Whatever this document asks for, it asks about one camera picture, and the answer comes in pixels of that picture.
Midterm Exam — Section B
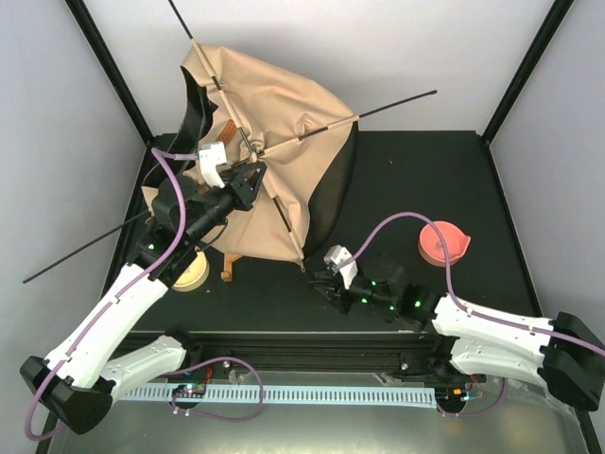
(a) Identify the black frame post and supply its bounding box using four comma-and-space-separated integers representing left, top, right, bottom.
481, 0, 575, 145
64, 0, 153, 144

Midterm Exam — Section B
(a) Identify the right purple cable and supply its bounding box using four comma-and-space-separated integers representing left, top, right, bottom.
342, 212, 605, 365

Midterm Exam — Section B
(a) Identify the yellow pet bowl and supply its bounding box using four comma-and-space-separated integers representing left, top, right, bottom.
172, 251, 210, 292

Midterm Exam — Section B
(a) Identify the light blue slotted cable duct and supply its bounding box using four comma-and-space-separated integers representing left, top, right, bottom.
122, 383, 437, 410

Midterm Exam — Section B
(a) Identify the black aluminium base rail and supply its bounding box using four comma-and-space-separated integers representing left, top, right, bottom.
117, 330, 568, 384

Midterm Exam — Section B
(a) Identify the wooden bowl stand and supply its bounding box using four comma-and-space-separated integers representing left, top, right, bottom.
220, 253, 242, 283

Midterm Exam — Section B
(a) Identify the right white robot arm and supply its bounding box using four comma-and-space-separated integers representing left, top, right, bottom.
310, 247, 604, 411

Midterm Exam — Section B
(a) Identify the pink pet bowl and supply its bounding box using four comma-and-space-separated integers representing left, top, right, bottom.
418, 220, 471, 268

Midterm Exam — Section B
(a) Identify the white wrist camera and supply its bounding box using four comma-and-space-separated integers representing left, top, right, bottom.
323, 245, 358, 289
198, 142, 227, 188

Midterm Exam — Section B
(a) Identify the small green circuit board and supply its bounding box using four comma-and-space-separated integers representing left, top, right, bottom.
172, 383, 206, 398

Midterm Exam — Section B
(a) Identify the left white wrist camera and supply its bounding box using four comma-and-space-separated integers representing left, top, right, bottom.
198, 142, 227, 188

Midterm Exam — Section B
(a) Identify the right black frame post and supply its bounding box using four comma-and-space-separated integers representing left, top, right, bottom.
481, 0, 575, 145

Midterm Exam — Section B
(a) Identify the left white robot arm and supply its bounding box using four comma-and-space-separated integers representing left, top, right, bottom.
20, 162, 267, 434

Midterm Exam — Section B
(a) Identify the beige fabric pet tent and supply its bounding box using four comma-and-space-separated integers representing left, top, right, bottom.
165, 43, 358, 263

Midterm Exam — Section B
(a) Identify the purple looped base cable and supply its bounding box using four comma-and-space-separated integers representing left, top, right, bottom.
170, 356, 267, 420

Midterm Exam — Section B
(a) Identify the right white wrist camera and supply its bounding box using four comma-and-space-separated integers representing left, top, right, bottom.
323, 245, 358, 289

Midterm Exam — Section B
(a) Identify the left black frame post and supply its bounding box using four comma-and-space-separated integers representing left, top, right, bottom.
64, 0, 153, 144

